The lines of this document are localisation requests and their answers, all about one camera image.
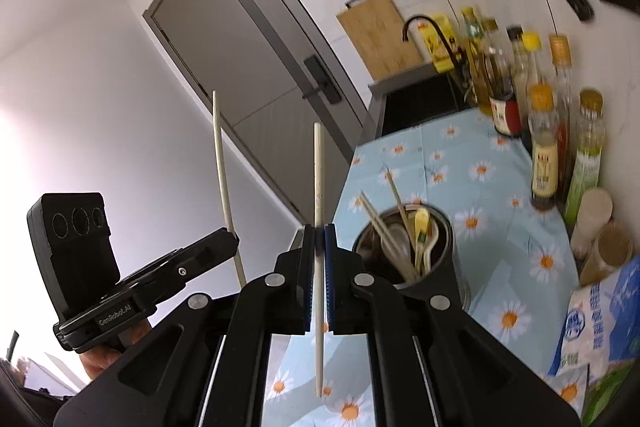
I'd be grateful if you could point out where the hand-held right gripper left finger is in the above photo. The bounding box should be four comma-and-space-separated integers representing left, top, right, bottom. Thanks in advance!
55, 224, 317, 427

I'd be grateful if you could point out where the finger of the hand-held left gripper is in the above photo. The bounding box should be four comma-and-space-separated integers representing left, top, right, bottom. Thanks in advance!
121, 229, 240, 304

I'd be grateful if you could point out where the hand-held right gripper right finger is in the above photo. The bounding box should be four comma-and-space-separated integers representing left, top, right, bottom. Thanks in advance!
324, 223, 581, 427

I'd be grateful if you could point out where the cream chopstick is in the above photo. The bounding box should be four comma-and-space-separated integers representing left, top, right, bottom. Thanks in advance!
367, 207, 421, 283
212, 90, 248, 288
360, 191, 418, 283
313, 122, 326, 398

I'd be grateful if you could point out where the yellow-tipped printed small spoon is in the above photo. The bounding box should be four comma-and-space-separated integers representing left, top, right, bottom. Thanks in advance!
412, 208, 431, 275

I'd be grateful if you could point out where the black utensil holder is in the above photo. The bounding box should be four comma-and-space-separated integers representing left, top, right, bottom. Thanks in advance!
351, 203, 472, 313

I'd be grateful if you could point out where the person's left hand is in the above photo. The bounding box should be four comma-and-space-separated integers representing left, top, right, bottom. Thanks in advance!
77, 321, 152, 381

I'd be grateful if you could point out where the brown wooden chopstick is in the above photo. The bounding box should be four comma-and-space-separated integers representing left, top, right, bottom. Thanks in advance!
384, 167, 417, 258

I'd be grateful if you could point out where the white ceramic spoon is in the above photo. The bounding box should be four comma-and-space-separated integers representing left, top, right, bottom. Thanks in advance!
422, 217, 443, 275

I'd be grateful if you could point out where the blue daisy print tablecloth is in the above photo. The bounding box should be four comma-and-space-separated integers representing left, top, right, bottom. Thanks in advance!
262, 109, 591, 427

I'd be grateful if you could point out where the grey door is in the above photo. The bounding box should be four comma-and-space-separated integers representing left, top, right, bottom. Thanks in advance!
144, 0, 371, 228

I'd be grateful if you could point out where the black sink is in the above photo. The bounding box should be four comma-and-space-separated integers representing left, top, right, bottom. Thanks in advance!
369, 64, 473, 138

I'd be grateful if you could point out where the red label dark bottle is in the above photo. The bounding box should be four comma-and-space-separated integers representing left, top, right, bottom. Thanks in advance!
490, 92, 523, 138

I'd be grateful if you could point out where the wooden cutting board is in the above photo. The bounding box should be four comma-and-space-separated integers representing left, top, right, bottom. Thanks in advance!
336, 0, 425, 80

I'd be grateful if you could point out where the orange cap yellow label bottle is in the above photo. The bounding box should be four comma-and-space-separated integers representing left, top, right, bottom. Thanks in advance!
529, 84, 560, 212

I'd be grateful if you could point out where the yellow dish soap bottle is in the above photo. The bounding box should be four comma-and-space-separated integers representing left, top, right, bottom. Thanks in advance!
417, 13, 458, 72

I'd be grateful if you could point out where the beige lidded jar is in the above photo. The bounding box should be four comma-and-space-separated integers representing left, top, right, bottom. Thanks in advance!
570, 188, 614, 260

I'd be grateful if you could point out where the white and blue salt bag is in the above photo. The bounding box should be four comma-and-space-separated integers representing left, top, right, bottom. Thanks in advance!
547, 257, 640, 378

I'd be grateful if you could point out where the black faucet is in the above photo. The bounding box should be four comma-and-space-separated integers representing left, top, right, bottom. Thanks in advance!
401, 14, 468, 72

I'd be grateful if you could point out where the yellow label oil bottle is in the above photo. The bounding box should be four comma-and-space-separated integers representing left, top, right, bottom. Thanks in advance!
460, 7, 483, 72

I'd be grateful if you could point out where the green label bottle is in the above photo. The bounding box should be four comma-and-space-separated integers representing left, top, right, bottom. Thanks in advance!
564, 90, 607, 225

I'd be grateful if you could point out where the black cap sauce bottle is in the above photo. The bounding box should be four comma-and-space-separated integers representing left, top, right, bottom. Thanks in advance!
506, 25, 531, 108

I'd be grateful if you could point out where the yellow cap clear bottle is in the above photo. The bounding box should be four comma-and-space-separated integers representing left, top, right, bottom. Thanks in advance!
520, 33, 543, 88

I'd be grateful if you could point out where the green package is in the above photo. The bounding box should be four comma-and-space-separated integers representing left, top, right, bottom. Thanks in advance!
582, 362, 640, 427

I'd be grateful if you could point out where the tall gold cap clear bottle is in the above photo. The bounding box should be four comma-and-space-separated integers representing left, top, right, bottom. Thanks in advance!
549, 35, 573, 202

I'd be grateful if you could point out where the black door lock handle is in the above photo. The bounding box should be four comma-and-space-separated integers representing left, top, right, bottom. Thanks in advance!
301, 55, 343, 104

